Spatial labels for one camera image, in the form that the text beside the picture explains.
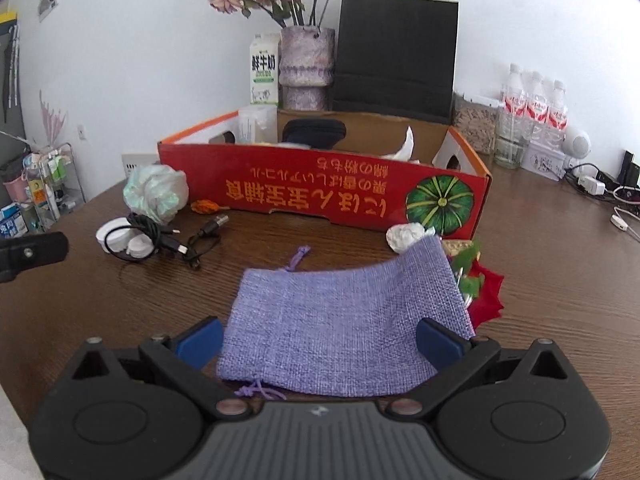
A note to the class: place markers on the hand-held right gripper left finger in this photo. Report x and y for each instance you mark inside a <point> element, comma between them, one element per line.
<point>202,342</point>

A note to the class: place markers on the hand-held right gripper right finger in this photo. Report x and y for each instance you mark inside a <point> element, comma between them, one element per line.
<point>437,344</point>

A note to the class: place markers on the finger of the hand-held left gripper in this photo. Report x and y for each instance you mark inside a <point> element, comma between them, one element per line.
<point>30,255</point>

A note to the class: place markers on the red rose hair clip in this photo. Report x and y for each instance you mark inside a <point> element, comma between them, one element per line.
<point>487,300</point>

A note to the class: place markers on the purple linen pouch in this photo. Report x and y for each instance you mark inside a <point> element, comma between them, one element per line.
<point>345,320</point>

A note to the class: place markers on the red cardboard box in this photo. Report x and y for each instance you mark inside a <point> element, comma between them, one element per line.
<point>310,185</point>

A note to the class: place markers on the white tissue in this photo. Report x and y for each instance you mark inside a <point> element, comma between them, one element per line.
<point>406,145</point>

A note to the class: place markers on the white translucent cylinder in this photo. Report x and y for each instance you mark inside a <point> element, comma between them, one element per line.
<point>255,125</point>

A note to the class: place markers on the dark blue zip case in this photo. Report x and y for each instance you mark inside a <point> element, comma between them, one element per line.
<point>312,132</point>

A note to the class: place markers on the clear container of wooden pegs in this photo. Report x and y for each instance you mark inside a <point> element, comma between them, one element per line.
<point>475,127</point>

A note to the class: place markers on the orange dried flower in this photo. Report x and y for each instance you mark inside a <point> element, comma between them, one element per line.
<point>204,206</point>

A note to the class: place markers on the white vented device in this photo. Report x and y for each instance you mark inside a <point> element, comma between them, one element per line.
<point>135,165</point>

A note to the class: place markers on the pink feather decoration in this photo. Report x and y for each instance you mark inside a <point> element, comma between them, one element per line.
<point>52,117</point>

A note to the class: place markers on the crumpled green white bag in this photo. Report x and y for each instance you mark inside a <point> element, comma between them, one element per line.
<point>155,192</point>

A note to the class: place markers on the clear drinking glass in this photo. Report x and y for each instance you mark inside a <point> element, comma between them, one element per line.
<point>507,155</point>

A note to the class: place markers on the white printed tin box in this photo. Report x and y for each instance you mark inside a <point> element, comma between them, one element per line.
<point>545,162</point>

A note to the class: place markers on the white round puck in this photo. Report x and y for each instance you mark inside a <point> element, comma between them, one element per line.
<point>620,222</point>

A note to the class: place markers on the white charger plug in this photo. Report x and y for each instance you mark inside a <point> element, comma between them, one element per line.
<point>592,185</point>

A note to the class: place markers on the black power adapter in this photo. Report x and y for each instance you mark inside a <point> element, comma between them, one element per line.
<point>606,177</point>

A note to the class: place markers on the black upright boxes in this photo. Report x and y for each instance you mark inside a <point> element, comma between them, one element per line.
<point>629,167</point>

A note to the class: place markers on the white green milk carton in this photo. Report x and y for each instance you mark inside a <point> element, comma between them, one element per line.
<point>264,70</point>

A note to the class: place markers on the black paper bag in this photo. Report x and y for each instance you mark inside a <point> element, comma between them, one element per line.
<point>395,55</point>

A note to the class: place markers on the purple textured vase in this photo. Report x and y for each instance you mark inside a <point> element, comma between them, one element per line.
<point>306,65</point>

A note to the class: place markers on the white wall outlet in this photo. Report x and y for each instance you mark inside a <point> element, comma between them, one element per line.
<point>81,132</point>

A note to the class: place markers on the dark wall organizer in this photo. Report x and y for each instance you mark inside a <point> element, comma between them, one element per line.
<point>10,85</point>

